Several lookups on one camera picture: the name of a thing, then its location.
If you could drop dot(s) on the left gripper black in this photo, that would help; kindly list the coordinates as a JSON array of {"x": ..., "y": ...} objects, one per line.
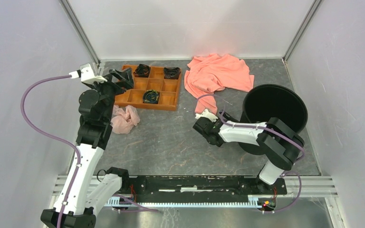
[{"x": 125, "y": 75}]

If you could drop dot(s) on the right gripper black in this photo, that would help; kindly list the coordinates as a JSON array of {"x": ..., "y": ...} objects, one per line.
[{"x": 214, "y": 123}]

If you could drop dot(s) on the pink plastic trash bag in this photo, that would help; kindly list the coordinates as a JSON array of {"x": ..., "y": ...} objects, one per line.
[{"x": 124, "y": 120}]

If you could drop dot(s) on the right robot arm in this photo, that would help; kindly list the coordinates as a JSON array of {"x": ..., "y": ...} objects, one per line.
[{"x": 278, "y": 142}]

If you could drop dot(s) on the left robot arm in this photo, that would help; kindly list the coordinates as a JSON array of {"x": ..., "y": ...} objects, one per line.
[{"x": 75, "y": 207}]

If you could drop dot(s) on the black trash bin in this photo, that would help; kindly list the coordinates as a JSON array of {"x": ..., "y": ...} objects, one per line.
[{"x": 266, "y": 101}]

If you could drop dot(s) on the black rolled belt left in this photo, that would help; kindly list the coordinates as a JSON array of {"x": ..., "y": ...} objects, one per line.
[{"x": 142, "y": 70}]

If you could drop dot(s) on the black rolled belt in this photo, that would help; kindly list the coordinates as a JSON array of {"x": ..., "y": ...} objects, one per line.
[
  {"x": 142, "y": 70},
  {"x": 171, "y": 72}
]

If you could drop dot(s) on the orange compartment tray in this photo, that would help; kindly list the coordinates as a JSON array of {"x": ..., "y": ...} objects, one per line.
[{"x": 155, "y": 88}]

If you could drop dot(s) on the black rolled belt right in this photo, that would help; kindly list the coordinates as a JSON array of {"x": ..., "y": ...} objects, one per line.
[{"x": 171, "y": 72}]

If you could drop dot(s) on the salmon pink cloth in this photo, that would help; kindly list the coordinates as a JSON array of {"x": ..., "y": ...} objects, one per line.
[{"x": 213, "y": 73}]

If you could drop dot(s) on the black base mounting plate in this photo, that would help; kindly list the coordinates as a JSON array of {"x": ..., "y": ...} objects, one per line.
[{"x": 199, "y": 189}]

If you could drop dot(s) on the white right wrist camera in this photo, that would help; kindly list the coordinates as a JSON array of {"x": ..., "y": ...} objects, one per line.
[{"x": 207, "y": 114}]

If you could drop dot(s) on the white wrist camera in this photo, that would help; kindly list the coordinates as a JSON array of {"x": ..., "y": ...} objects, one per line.
[
  {"x": 207, "y": 114},
  {"x": 88, "y": 74}
]

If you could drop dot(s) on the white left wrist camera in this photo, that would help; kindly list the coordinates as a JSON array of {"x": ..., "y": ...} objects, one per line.
[{"x": 88, "y": 74}]

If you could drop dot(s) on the aluminium frame rail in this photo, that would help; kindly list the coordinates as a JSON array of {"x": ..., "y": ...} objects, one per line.
[{"x": 297, "y": 187}]

